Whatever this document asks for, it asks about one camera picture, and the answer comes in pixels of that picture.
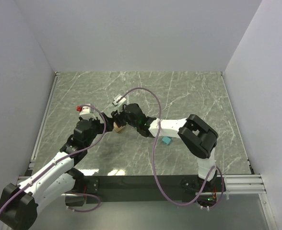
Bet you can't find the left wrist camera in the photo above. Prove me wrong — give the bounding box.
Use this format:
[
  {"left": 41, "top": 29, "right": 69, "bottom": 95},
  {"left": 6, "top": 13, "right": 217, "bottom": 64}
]
[{"left": 77, "top": 105, "right": 96, "bottom": 120}]

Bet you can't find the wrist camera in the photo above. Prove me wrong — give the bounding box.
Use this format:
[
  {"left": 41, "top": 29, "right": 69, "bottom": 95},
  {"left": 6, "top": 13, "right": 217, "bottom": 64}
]
[
  {"left": 112, "top": 94, "right": 127, "bottom": 106},
  {"left": 77, "top": 105, "right": 96, "bottom": 120}
]

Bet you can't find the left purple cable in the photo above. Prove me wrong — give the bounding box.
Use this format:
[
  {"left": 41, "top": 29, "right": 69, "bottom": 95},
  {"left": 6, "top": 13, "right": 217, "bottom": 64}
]
[{"left": 0, "top": 104, "right": 108, "bottom": 230}]

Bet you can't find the peach cube socket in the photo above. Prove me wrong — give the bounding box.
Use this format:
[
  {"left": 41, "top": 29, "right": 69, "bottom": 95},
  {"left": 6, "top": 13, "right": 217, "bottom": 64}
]
[{"left": 114, "top": 122, "right": 125, "bottom": 133}]

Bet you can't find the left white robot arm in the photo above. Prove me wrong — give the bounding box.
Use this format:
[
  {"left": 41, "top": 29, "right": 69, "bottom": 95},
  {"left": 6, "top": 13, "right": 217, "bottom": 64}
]
[{"left": 0, "top": 113, "right": 114, "bottom": 230}]

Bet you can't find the teal plug adapter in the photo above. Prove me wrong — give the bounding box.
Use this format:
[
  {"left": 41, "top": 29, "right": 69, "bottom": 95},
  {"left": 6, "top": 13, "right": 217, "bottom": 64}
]
[{"left": 162, "top": 137, "right": 172, "bottom": 145}]

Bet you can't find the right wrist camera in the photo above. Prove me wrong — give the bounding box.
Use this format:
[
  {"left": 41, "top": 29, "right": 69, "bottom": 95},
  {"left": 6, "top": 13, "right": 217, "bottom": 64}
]
[{"left": 112, "top": 94, "right": 127, "bottom": 106}]

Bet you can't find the black base bar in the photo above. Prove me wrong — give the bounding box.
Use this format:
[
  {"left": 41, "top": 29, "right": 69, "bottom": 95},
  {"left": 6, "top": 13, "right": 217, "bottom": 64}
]
[{"left": 65, "top": 174, "right": 218, "bottom": 208}]

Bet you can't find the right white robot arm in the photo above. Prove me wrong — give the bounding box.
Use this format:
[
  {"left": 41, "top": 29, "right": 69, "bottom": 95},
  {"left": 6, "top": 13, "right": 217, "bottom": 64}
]
[{"left": 111, "top": 102, "right": 218, "bottom": 191}]

